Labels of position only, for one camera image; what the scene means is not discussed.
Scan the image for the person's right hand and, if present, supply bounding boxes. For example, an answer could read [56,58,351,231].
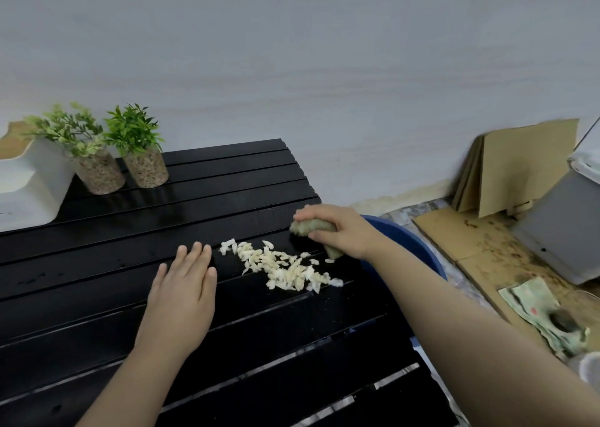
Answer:
[293,204,393,262]

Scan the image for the person's left hand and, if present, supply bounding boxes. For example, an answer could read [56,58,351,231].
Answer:
[133,241,218,362]

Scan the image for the white paper scraps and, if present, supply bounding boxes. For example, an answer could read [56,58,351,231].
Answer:
[219,238,344,295]

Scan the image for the white tissue box wooden lid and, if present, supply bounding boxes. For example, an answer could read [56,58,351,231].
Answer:
[0,121,76,233]

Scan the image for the person's right forearm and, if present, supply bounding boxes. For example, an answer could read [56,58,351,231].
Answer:
[367,241,600,427]

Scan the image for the black slatted table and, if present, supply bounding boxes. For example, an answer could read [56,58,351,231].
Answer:
[0,138,460,427]

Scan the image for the blue plastic bucket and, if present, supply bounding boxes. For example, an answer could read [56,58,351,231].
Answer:
[358,214,449,348]

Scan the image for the flat stained cardboard sheet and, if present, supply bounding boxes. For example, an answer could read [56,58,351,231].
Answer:
[412,205,600,353]

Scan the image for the dark green potted plant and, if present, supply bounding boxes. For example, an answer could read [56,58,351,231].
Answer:
[104,103,169,189]

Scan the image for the pale green potted plant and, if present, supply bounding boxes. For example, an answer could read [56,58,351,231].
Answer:
[24,102,126,196]

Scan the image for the green patterned cloth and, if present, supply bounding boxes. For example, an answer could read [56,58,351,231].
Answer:
[497,276,591,358]

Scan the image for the upright brown cardboard sheets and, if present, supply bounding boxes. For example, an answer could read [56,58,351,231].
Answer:
[451,118,580,219]

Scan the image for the grey bin white lid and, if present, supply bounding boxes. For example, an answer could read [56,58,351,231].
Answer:
[511,148,600,286]

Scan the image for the thin black rod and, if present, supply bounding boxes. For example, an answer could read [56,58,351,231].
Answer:
[581,117,600,146]

